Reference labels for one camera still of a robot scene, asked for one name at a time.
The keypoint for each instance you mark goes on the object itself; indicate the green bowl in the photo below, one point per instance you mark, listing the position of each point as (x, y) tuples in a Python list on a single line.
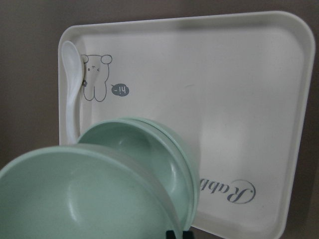
[(83, 192), (182, 170), (126, 136)]

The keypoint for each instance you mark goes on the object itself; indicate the white ceramic spoon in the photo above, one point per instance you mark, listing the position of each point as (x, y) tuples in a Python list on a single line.
[(74, 70)]

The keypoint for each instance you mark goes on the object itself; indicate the green bowl on tray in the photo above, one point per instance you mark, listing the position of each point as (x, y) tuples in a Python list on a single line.
[(182, 170)]

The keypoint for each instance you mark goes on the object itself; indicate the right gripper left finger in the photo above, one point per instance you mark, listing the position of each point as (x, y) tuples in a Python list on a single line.
[(170, 235)]

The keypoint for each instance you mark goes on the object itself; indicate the cream serving tray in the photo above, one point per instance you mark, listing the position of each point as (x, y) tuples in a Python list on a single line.
[(233, 86)]

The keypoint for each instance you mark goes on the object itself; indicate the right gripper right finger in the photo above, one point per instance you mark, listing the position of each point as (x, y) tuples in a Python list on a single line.
[(187, 235)]

